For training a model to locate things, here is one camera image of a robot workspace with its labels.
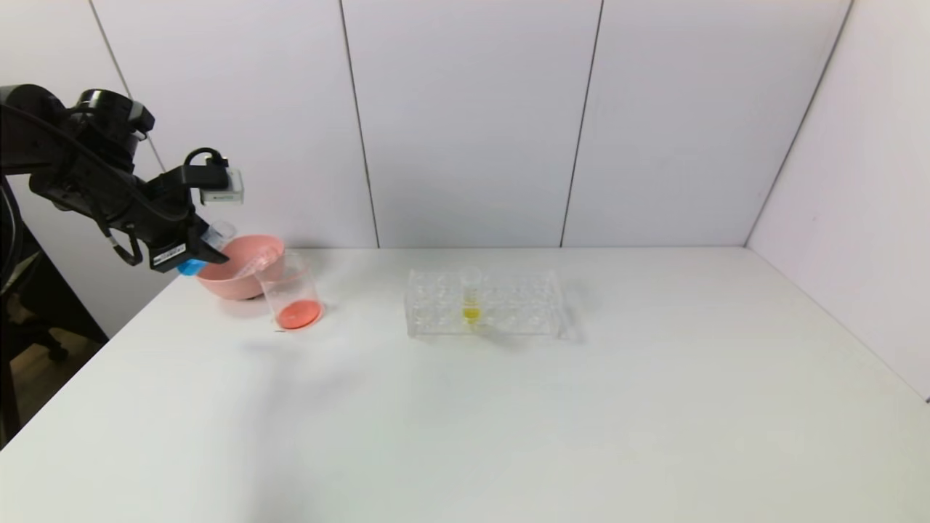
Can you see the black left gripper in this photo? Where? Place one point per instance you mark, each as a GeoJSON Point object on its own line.
{"type": "Point", "coordinates": [171, 253]}

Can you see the blue pigment test tube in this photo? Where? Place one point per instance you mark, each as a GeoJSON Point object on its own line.
{"type": "Point", "coordinates": [190, 267]}

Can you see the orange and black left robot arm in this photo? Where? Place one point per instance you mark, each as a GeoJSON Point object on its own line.
{"type": "Point", "coordinates": [65, 160]}

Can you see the yellow pigment test tube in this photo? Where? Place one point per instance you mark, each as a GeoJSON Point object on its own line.
{"type": "Point", "coordinates": [471, 314]}

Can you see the clear acrylic test tube rack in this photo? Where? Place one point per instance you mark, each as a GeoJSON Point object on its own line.
{"type": "Point", "coordinates": [508, 312]}

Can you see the pink plastic bowl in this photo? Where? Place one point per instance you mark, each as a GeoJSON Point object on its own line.
{"type": "Point", "coordinates": [232, 280]}

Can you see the clear glass beaker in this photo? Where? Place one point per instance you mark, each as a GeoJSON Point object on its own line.
{"type": "Point", "coordinates": [298, 314]}

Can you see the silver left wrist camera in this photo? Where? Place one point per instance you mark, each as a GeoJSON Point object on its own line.
{"type": "Point", "coordinates": [221, 189]}

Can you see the black chair frame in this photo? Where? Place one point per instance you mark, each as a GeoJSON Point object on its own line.
{"type": "Point", "coordinates": [36, 305]}

